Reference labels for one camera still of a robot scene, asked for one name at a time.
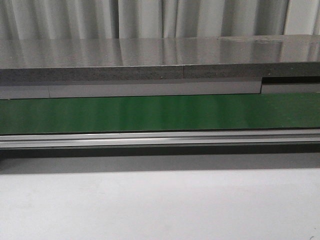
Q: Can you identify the grey stone counter ledge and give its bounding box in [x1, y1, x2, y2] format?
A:
[0, 34, 320, 100]

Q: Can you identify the green conveyor belt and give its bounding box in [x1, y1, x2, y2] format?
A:
[0, 93, 320, 135]

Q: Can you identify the white pleated curtain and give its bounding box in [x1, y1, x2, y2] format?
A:
[0, 0, 320, 40]

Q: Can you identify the aluminium conveyor frame rail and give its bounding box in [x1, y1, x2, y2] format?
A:
[0, 129, 320, 149]

